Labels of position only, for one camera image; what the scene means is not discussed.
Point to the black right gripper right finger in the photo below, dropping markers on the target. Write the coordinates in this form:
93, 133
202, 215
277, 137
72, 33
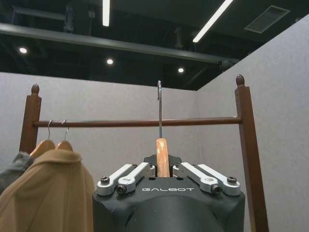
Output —
205, 176

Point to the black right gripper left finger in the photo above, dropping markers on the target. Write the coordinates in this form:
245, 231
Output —
130, 175

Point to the wooden hanger with metal hook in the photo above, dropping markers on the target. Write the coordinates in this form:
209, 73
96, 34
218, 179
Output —
161, 147

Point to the wooden hanger under tan coat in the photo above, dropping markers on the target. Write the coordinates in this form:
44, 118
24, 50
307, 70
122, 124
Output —
63, 142

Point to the wooden hanger under grey garment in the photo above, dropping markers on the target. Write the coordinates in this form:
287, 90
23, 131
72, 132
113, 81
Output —
43, 146

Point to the grey fuzzy garment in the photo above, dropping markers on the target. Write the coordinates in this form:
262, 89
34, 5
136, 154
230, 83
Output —
14, 166

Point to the brown wooden clothes rack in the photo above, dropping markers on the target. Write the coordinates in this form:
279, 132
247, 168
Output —
135, 122

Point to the tan coat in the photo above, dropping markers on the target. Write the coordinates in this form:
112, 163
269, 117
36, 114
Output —
46, 193

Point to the round ceiling spotlight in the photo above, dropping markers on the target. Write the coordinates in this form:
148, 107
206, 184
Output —
23, 50
180, 70
109, 61

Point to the grey ceiling beam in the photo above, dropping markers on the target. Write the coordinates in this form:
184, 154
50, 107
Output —
108, 43

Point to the long ceiling light strip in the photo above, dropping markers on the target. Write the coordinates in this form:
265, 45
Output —
212, 20

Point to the short ceiling light strip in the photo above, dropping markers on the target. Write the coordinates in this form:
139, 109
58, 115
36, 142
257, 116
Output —
106, 12

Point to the ceiling air vent grille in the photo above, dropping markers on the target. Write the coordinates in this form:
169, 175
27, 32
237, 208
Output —
266, 18

